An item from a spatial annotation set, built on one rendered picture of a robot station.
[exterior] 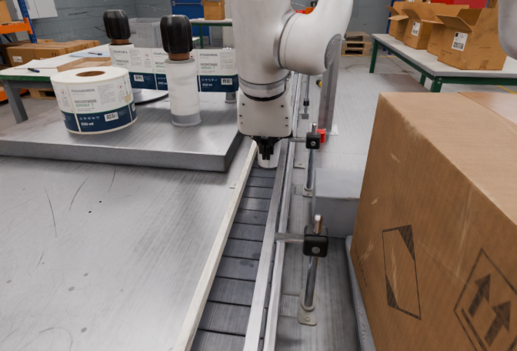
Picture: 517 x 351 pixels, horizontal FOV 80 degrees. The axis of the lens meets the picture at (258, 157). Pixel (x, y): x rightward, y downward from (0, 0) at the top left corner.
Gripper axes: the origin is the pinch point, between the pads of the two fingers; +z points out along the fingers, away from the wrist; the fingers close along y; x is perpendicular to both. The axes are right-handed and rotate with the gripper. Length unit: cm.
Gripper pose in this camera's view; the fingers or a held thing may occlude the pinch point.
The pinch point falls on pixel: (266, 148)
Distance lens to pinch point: 63.7
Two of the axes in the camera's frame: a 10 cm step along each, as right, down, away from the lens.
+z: 0.5, 6.8, 7.4
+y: -9.9, -0.7, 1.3
